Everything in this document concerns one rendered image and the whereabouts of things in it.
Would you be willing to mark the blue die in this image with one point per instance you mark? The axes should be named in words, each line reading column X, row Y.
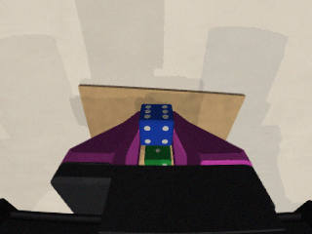
column 156, row 124

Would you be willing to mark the tan flat mat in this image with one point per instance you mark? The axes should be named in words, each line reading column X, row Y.
column 108, row 106

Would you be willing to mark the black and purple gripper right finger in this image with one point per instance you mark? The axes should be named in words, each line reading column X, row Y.
column 202, row 147

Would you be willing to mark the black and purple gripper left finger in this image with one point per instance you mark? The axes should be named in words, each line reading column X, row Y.
column 110, row 146

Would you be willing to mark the green die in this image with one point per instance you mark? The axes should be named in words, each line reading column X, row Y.
column 157, row 155

